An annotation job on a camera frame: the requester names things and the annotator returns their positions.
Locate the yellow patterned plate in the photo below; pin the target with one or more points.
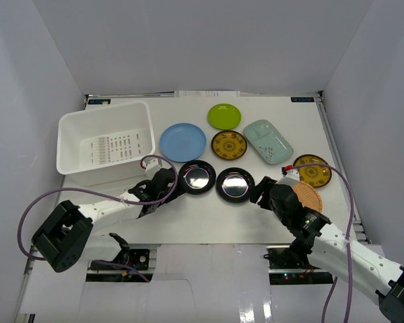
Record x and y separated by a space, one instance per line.
316 176
229 145

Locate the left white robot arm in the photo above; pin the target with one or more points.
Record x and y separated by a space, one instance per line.
71 232

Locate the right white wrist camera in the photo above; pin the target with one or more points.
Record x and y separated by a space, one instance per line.
290 176

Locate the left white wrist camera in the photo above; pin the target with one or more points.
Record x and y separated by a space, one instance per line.
151 167

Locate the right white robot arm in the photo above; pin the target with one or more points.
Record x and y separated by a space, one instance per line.
322 244

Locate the pale green oblong dish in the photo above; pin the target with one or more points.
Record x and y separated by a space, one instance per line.
268 141

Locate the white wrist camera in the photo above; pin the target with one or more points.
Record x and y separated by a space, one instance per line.
290 176
151 167

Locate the blue round plate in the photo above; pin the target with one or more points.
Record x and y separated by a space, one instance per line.
182 142

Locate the green round plate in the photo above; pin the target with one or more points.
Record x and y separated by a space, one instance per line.
224 116

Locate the orange woven round plate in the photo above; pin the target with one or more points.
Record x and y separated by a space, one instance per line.
308 196

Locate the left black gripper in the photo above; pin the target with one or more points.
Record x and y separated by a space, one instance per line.
174 185

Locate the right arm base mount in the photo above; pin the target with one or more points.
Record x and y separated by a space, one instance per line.
285 268

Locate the white plastic bin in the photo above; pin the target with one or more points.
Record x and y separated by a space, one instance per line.
106 143

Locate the black glossy plate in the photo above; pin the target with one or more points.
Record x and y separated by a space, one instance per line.
234 185
196 177

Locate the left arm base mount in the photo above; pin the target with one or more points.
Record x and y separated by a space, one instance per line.
136 266

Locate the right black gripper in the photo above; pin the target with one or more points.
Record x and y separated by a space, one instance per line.
262 187

